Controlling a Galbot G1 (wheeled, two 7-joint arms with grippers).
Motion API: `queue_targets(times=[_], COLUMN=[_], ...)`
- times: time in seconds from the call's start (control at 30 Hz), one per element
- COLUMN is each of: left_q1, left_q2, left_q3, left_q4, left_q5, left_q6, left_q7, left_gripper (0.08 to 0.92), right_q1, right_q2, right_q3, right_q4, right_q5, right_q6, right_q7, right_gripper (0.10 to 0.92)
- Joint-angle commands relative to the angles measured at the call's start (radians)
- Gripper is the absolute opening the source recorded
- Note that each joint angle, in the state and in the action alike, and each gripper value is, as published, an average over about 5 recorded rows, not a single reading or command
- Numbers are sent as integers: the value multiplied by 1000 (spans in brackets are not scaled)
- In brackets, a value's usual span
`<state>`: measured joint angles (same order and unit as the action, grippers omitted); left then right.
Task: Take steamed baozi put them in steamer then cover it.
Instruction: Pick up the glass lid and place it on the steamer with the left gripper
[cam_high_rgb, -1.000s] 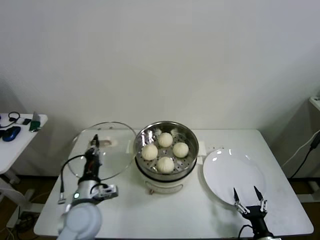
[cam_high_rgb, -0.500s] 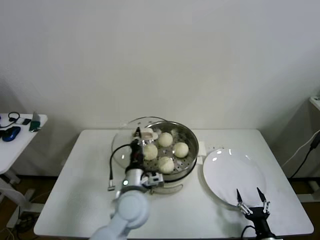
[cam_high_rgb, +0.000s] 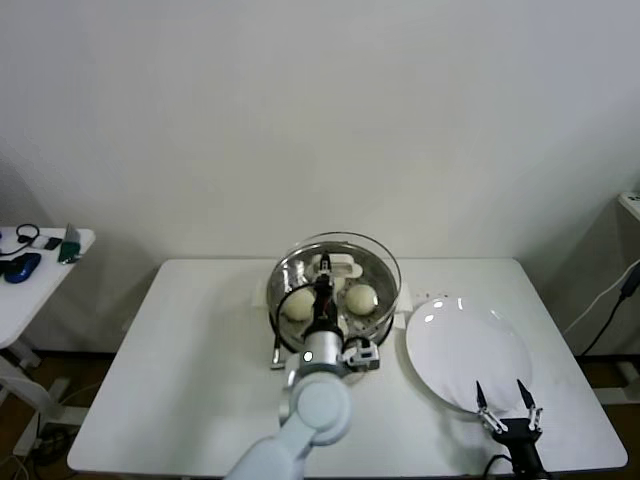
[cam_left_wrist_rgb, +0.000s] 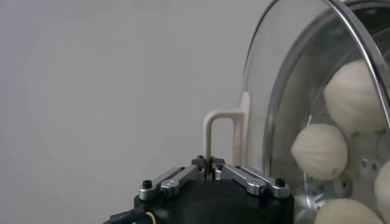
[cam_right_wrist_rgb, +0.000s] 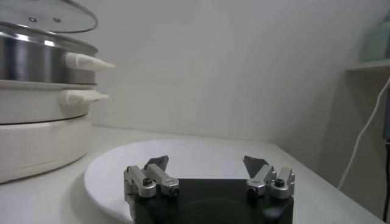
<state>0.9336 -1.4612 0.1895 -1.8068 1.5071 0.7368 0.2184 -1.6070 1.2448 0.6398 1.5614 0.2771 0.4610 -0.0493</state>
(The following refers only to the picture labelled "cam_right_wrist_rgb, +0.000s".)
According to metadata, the white round plate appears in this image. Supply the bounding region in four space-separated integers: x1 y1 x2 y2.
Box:
83 139 294 224

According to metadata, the white shelf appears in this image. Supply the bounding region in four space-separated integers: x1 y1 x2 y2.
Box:
345 58 390 73

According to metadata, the white wall cable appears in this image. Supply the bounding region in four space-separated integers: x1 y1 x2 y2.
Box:
337 76 390 190

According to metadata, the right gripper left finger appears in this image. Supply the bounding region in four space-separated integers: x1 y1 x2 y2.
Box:
123 155 180 202

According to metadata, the stainless steel steamer basket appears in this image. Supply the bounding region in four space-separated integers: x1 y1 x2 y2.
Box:
0 21 116 86

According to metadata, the cream electric cooker base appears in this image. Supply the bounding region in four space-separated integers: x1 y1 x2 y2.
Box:
0 79 110 185

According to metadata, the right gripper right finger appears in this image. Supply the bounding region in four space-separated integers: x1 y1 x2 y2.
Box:
243 155 296 200

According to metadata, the glass lid with cream handle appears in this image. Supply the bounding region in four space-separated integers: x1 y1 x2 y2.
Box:
0 0 99 34

